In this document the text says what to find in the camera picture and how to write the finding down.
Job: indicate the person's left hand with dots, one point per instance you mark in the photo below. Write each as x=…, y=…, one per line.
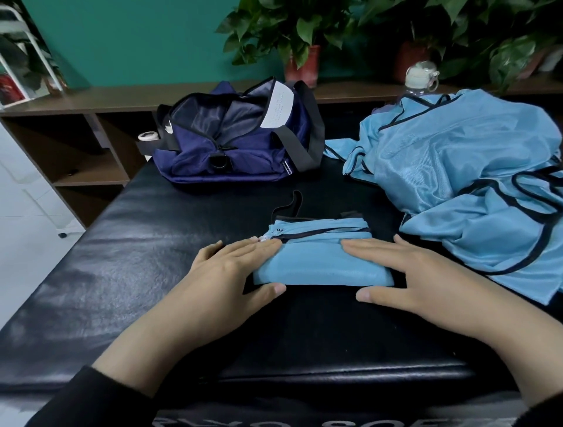
x=224, y=290

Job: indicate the white wheeled cart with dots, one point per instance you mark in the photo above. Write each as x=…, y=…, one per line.
x=40, y=53

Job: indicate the person's right hand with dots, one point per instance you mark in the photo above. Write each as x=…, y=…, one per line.
x=431, y=281

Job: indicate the black leather bench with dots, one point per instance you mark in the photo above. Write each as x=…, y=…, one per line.
x=114, y=281

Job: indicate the green plant in white pot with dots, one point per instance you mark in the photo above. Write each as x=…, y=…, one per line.
x=510, y=40

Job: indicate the clear bottle silver cap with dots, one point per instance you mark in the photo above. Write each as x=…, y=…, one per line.
x=422, y=77

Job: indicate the navy blue bag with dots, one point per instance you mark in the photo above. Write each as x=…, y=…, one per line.
x=211, y=145

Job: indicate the wooden shelf cabinet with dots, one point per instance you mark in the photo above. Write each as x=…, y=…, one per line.
x=88, y=167

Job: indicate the small white-lidded jar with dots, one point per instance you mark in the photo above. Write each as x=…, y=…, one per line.
x=148, y=141

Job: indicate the person's left forearm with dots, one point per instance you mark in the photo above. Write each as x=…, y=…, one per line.
x=123, y=378

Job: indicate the person's right forearm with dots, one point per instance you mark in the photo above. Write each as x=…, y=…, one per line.
x=523, y=361

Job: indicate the red bottle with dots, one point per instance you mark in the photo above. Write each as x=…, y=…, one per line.
x=9, y=90

